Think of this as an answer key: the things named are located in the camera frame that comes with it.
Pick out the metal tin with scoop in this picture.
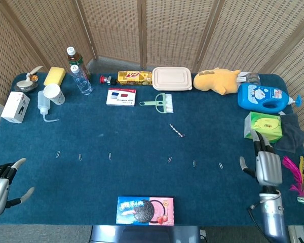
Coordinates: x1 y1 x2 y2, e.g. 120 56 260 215
25 65 44 82

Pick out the blue detergent bottle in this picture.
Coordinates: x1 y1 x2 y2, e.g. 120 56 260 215
237 83 302 114

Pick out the translucent squeeze wash bottle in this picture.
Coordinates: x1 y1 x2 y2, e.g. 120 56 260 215
37 90 60 123

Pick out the green hand brush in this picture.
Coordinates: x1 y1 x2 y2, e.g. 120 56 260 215
139 93 174 114

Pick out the Oreo strawberry cookie box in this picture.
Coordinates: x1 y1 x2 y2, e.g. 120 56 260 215
116 196 175 226

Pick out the yellow cracker package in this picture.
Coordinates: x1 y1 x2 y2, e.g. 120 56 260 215
117 70 153 86

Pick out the woven folding screen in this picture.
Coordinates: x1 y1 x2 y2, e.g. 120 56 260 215
0 0 304 163

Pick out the white box black print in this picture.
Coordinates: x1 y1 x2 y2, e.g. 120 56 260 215
1 91 30 124

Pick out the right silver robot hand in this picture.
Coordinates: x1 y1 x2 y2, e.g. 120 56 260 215
239 129 283 187

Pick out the round silver tin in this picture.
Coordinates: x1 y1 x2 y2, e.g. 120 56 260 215
14 80 39 92

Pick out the dark grey cloth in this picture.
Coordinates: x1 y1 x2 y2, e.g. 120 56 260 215
274 113 304 154

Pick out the clear plastic water bottle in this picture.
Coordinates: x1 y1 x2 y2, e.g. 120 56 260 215
69 64 93 96

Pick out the blue carpet table cover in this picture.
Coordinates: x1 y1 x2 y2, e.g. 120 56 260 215
0 72 304 226

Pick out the yellow sponge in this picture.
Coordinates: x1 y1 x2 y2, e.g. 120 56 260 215
43 66 66 87

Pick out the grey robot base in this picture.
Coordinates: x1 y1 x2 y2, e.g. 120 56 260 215
90 224 202 243

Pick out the white paper cup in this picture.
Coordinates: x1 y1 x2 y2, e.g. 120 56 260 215
43 83 66 105

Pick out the red emergency stop button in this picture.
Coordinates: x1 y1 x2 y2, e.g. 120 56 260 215
100 75 117 86

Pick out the beige lidded lunch box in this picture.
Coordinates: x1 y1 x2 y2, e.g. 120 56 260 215
151 66 193 91

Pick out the clear plastic box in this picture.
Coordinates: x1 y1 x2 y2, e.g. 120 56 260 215
237 72 261 86

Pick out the tea bottle with green label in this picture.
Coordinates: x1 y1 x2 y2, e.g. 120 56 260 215
66 46 91 80

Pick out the white box red blue print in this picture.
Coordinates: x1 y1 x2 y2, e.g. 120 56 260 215
106 88 137 107

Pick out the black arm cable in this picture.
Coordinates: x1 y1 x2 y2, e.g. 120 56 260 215
246 204 272 238

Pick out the colourful feather shuttlecock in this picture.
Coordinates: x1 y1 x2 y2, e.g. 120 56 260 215
282 154 304 204

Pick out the green tissue box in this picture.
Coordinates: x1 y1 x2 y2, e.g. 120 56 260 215
244 111 283 144

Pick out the yellow plush toy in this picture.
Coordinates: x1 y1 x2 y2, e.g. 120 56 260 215
193 67 241 96

